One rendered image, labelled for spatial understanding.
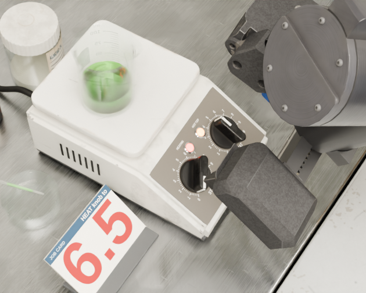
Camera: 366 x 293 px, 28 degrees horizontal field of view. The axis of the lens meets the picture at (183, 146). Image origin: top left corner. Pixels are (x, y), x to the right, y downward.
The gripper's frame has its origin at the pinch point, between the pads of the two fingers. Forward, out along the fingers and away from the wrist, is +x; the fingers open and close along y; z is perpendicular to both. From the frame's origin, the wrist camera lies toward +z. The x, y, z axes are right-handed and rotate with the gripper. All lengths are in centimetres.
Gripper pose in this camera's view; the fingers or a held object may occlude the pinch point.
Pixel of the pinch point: (266, 129)
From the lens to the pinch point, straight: 52.4
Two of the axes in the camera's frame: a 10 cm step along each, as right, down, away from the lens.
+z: -6.8, -6.8, -2.9
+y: -5.1, 7.1, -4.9
